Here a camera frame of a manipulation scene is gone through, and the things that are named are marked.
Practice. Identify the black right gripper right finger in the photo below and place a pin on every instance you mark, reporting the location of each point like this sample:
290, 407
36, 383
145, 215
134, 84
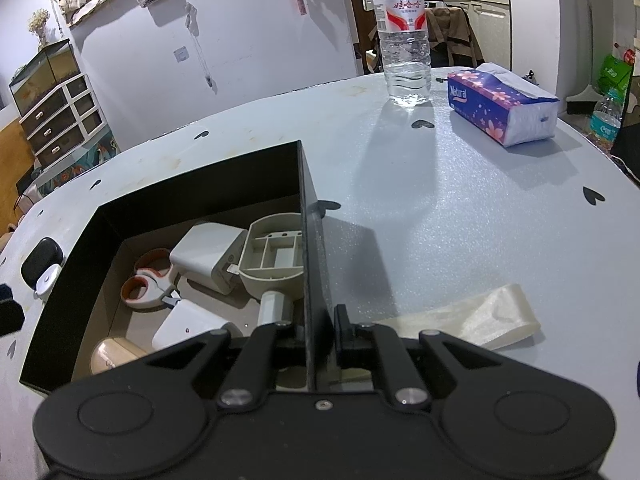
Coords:
353, 344

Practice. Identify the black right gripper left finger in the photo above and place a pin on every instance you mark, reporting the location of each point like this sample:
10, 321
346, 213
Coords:
292, 331

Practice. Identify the beige plastic scoop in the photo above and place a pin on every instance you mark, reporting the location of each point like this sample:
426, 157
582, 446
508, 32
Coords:
271, 266

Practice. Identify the white charger adapter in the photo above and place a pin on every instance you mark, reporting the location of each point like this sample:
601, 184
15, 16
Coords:
187, 320

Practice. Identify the black cardboard box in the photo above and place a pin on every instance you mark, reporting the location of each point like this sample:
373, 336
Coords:
238, 190

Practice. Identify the white square box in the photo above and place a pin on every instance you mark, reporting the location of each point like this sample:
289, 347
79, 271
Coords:
205, 252

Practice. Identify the red white scissors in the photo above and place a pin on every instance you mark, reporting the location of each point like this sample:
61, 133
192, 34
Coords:
154, 283

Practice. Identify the beige glasses case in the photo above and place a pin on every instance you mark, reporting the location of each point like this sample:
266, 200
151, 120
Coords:
113, 352

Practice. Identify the cream plastic bag roll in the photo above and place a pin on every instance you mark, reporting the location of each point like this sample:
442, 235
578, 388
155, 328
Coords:
492, 320

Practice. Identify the black oval case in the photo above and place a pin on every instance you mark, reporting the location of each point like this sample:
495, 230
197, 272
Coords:
45, 254

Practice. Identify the purple tissue pack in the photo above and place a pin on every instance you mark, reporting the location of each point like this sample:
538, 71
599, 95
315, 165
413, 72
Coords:
508, 108

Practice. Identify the white drawer cabinet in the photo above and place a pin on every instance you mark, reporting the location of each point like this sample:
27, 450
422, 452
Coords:
68, 116

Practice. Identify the green-label bottle on floor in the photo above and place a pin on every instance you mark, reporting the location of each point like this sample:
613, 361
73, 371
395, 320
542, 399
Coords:
606, 119

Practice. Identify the clear water bottle red label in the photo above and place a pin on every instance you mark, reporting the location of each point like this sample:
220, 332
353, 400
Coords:
405, 50

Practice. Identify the glass fish tank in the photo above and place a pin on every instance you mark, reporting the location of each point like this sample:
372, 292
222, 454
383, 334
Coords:
52, 65

